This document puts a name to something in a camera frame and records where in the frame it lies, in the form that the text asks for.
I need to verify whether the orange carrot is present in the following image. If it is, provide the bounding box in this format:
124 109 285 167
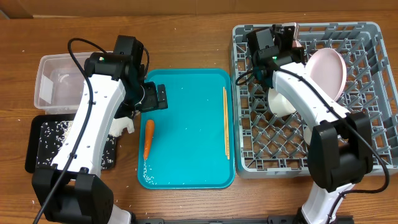
143 119 155 161

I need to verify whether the white tissue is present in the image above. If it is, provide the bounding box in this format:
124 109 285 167
109 117 134 137

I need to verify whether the cream bowl with food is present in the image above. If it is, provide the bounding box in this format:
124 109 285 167
267 88 296 118

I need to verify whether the white plastic cup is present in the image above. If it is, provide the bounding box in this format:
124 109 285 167
303 127 312 145

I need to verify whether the large white plate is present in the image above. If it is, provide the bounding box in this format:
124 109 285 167
305 48 346 101

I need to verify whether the pink bowl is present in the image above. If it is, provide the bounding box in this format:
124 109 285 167
292 40 302 48

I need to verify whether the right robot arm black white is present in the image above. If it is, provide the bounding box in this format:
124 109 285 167
231 22 395 223

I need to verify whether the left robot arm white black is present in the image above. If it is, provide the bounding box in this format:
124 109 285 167
32 35 167 223

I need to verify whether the black waste tray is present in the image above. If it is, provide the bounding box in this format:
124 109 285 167
24 113 118 174

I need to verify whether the grey dishwasher rack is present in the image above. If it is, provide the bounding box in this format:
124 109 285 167
231 22 397 179

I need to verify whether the teal plastic tray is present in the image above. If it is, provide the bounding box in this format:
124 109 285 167
137 68 235 190

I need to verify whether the wooden chopstick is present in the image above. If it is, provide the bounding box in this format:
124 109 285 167
222 87 228 158
224 88 230 160

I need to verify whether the clear plastic bin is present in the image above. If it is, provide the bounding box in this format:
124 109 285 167
34 51 114 115

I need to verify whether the food scraps and rice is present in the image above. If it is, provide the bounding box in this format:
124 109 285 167
36 121 116 170

